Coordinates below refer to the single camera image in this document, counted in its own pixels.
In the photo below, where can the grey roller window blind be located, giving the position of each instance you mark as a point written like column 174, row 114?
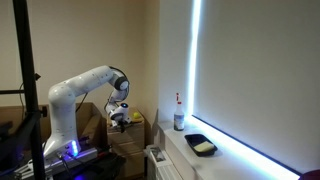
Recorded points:
column 260, row 66

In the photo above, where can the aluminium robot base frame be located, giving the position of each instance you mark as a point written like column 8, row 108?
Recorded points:
column 83, row 154

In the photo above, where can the yellow sponge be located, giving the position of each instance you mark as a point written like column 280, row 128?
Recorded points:
column 204, row 146

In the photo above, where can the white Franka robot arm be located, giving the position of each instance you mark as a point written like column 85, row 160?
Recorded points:
column 63, row 100

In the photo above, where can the maroon round object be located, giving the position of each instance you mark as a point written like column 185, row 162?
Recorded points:
column 311, row 175

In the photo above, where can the yellow-green tennis ball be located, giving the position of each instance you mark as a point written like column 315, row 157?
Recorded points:
column 136, row 115

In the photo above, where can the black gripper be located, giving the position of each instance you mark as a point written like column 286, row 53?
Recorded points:
column 121, row 123

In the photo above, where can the light wooden nightstand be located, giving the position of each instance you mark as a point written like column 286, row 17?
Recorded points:
column 130, row 150

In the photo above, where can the white window ledge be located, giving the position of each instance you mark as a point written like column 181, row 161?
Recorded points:
column 233, row 163

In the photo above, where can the black camera tripod stand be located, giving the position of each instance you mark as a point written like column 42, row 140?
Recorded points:
column 26, row 66

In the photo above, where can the white spray bottle red trigger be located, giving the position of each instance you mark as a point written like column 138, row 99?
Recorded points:
column 179, row 120

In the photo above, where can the black plastic tray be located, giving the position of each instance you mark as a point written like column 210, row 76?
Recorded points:
column 191, row 141

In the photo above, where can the white finned radiator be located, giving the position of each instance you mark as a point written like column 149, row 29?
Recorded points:
column 163, row 171

